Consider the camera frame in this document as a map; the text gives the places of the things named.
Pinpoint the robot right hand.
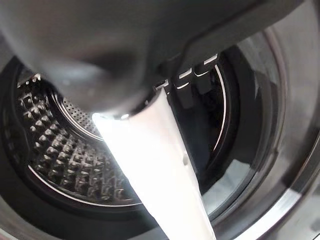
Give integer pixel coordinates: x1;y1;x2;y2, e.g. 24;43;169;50
0;0;320;240

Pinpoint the grey front-load washing machine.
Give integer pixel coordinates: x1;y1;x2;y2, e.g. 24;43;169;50
0;7;320;240

